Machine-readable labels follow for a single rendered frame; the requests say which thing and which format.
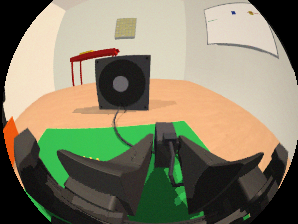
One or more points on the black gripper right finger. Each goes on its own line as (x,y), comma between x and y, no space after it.
(206,175)

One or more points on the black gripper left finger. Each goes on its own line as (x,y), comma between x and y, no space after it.
(123,176)

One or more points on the green flat board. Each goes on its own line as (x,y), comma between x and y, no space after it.
(159,203)

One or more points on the black fan cable with plug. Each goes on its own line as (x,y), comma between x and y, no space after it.
(165,145)

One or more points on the black cooling fan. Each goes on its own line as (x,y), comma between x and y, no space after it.
(123,80)

